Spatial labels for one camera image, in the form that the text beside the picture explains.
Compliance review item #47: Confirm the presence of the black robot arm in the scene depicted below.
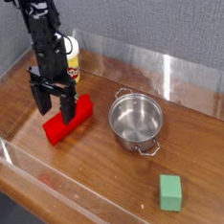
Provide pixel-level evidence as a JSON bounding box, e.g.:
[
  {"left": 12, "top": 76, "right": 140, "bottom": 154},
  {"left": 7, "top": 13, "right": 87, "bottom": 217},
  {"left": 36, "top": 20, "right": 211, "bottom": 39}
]
[{"left": 4, "top": 0, "right": 78, "bottom": 124}]

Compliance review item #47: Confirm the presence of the yellow Play-Doh container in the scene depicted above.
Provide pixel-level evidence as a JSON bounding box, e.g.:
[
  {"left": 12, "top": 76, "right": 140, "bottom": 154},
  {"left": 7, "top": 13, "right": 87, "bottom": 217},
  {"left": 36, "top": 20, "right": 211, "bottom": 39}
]
[{"left": 64, "top": 36, "right": 80, "bottom": 82}]

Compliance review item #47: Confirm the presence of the clear acrylic table barrier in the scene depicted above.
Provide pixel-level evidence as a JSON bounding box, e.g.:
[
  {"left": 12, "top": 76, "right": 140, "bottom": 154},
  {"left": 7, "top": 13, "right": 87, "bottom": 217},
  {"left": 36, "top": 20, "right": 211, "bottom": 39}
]
[{"left": 0, "top": 30, "right": 224, "bottom": 224}]

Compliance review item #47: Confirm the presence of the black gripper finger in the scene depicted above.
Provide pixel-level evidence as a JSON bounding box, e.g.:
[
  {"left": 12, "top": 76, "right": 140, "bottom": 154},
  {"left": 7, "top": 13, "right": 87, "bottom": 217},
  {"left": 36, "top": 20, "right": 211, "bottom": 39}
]
[
  {"left": 59, "top": 92, "right": 78, "bottom": 124},
  {"left": 31, "top": 84, "right": 52, "bottom": 115}
]

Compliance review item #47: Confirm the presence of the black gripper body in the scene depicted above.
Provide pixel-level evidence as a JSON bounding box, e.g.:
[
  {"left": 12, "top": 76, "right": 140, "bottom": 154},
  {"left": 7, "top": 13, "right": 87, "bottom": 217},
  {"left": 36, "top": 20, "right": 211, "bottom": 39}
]
[{"left": 24, "top": 39, "right": 79, "bottom": 102}]

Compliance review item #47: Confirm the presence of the red rectangular block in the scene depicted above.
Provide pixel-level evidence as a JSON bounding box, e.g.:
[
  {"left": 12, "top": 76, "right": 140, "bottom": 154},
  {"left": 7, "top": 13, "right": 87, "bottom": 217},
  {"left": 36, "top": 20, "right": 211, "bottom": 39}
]
[{"left": 42, "top": 93, "right": 94, "bottom": 145}]

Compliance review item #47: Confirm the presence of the black cable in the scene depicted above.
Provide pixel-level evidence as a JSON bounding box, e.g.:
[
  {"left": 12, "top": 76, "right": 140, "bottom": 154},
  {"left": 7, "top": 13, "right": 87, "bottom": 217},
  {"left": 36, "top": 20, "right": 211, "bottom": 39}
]
[{"left": 55, "top": 30, "right": 75, "bottom": 56}]

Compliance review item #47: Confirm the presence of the green foam block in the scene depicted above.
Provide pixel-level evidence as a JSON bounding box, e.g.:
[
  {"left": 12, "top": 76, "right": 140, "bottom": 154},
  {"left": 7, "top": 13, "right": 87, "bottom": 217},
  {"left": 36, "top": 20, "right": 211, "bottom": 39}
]
[{"left": 159, "top": 174, "right": 183, "bottom": 212}]

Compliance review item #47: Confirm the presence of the small stainless steel pot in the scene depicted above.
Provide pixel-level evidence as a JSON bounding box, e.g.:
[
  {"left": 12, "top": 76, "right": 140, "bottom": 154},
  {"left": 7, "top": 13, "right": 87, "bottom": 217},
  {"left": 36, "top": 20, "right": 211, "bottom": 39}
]
[{"left": 108, "top": 88, "right": 164, "bottom": 157}]

